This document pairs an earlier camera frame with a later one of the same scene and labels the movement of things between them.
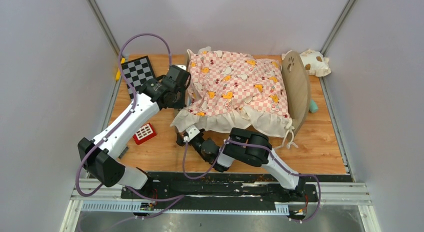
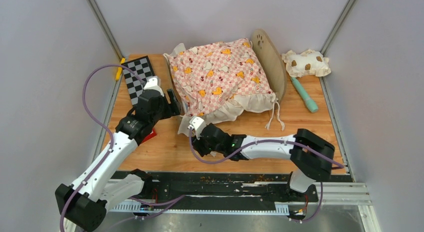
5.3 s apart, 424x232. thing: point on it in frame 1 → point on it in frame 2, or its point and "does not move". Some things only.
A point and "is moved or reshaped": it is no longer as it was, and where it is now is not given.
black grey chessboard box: x=139 y=71 does not move
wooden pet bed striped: x=297 y=84 → x=271 y=60
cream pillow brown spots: x=314 y=63 does not move
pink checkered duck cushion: x=229 y=90 is moved or reshaped
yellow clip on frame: x=118 y=73 does not move
